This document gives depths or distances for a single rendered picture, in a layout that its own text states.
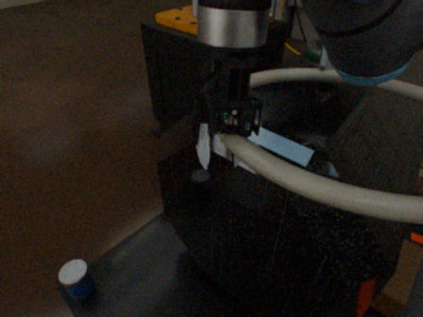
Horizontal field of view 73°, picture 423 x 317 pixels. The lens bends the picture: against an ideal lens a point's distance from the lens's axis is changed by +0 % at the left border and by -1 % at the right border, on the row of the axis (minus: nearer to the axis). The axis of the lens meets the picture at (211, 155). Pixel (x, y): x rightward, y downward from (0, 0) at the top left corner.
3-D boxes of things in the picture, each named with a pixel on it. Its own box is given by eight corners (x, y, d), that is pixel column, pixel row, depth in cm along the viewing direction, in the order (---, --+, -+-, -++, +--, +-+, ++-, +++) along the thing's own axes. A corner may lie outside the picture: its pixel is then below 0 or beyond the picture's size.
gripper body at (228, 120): (208, 143, 40) (211, 56, 33) (197, 116, 47) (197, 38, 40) (260, 140, 41) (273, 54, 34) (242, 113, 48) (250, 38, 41)
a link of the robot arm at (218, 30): (192, 0, 38) (261, 1, 40) (192, 39, 41) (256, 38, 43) (204, 10, 31) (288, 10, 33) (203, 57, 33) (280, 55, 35)
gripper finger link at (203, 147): (194, 185, 46) (207, 135, 41) (189, 163, 51) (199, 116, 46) (212, 186, 47) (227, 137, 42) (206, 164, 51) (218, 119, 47)
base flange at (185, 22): (152, 22, 160) (151, 12, 157) (212, 8, 187) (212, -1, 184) (216, 41, 134) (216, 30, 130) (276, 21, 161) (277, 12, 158)
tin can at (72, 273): (93, 272, 122) (85, 255, 114) (96, 293, 115) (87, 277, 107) (68, 281, 119) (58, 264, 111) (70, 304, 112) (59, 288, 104)
